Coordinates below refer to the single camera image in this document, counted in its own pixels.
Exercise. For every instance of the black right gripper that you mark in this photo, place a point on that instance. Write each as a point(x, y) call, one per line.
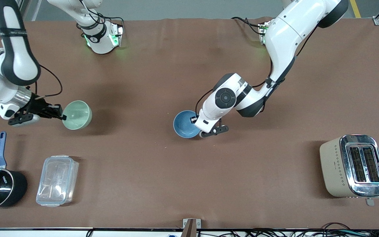
point(38, 107)

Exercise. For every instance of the blue bowl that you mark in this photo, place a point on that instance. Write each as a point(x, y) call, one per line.
point(183, 126)

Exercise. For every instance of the green bowl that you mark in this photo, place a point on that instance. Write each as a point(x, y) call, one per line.
point(77, 115)

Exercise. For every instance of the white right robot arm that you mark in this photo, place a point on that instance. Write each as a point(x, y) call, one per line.
point(15, 59)

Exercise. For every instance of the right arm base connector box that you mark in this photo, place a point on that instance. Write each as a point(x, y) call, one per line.
point(117, 34)

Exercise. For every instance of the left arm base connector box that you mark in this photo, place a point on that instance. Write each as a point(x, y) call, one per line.
point(262, 29)

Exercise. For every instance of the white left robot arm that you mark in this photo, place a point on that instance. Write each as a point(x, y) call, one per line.
point(285, 36)

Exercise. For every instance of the brown table mat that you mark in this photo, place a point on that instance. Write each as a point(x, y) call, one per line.
point(189, 181)

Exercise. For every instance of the clear plastic food container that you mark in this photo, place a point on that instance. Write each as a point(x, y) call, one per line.
point(57, 181)

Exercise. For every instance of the beige chrome toaster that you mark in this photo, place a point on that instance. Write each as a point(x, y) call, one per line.
point(336, 168)

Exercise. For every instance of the metal table bracket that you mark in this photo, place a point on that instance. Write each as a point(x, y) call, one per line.
point(191, 225)

